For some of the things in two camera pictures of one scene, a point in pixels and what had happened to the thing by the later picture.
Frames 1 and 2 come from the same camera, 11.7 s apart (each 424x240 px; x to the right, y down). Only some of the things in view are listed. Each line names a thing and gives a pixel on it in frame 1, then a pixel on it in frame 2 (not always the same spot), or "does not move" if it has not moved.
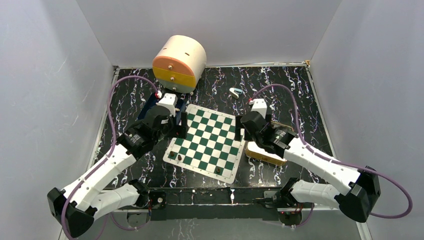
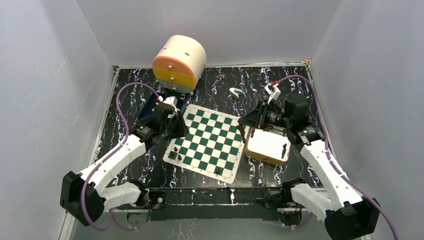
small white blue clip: (235, 92) does not move
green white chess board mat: (210, 147) does not move
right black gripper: (238, 127) -> (256, 118)
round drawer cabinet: (179, 63) does not move
